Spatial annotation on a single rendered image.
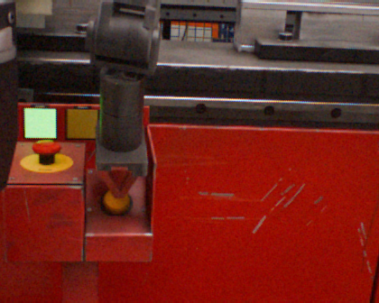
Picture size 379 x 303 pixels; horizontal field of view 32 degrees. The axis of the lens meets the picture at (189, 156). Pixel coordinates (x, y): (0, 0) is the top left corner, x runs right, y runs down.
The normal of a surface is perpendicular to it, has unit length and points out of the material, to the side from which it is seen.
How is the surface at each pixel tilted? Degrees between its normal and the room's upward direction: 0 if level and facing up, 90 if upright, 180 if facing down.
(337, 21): 90
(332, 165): 90
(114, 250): 90
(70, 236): 90
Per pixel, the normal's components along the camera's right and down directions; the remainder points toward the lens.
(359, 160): 0.09, 0.36
